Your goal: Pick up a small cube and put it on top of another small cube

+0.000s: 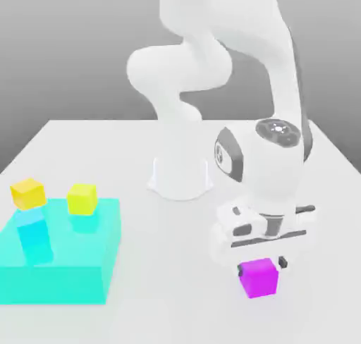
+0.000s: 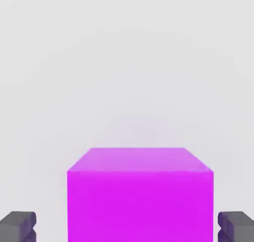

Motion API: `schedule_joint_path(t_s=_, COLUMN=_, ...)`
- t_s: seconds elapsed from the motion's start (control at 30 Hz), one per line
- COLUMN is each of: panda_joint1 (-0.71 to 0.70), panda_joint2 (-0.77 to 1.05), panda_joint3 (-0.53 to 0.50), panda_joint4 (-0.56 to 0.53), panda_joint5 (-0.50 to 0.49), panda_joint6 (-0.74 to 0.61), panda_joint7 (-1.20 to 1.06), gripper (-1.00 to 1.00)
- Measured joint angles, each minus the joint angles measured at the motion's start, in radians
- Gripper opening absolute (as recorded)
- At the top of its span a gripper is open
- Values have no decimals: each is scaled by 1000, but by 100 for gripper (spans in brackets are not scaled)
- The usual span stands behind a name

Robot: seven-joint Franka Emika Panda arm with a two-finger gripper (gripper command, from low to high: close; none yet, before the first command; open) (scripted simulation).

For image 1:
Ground large turquoise box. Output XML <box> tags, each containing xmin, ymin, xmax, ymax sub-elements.
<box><xmin>0</xmin><ymin>197</ymin><xmax>123</xmax><ymax>306</ymax></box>

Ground small cyan cube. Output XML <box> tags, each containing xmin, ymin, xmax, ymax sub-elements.
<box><xmin>13</xmin><ymin>207</ymin><xmax>51</xmax><ymax>248</ymax></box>

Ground small magenta cube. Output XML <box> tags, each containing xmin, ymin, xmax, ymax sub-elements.
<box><xmin>238</xmin><ymin>257</ymin><xmax>280</xmax><ymax>300</ymax></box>

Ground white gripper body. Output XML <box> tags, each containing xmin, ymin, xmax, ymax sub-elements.
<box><xmin>209</xmin><ymin>224</ymin><xmax>310</xmax><ymax>269</ymax></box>

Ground small yellow cube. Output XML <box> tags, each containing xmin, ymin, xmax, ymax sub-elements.
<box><xmin>66</xmin><ymin>183</ymin><xmax>99</xmax><ymax>217</ymax></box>

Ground small orange cube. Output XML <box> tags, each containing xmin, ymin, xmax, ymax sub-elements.
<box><xmin>10</xmin><ymin>177</ymin><xmax>47</xmax><ymax>211</ymax></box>

